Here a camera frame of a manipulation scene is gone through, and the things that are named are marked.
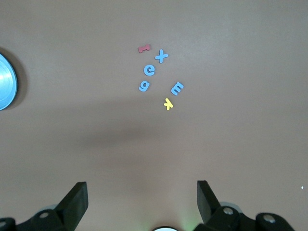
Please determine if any blue foam letter X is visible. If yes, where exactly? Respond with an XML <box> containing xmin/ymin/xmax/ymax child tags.
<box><xmin>154</xmin><ymin>49</ymin><xmax>169</xmax><ymax>64</ymax></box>

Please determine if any blue foam letter G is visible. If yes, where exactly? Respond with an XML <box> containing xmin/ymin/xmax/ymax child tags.
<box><xmin>138</xmin><ymin>80</ymin><xmax>151</xmax><ymax>93</ymax></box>

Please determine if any blue foam letter C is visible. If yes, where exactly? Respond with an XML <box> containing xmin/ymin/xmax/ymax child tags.
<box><xmin>143</xmin><ymin>64</ymin><xmax>156</xmax><ymax>77</ymax></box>

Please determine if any yellow foam letter K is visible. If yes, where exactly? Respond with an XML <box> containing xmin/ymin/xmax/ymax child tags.
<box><xmin>163</xmin><ymin>98</ymin><xmax>174</xmax><ymax>111</ymax></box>

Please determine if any brown table cover sheet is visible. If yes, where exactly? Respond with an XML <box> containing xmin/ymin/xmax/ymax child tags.
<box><xmin>0</xmin><ymin>0</ymin><xmax>308</xmax><ymax>231</ymax></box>

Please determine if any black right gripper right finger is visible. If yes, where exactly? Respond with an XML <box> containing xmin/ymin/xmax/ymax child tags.
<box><xmin>194</xmin><ymin>180</ymin><xmax>297</xmax><ymax>231</ymax></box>

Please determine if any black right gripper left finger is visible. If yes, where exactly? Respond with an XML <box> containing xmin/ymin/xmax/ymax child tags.
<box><xmin>0</xmin><ymin>181</ymin><xmax>89</xmax><ymax>231</ymax></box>

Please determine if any blue plate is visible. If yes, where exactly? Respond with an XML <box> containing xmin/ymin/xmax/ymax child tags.
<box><xmin>0</xmin><ymin>52</ymin><xmax>19</xmax><ymax>111</ymax></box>

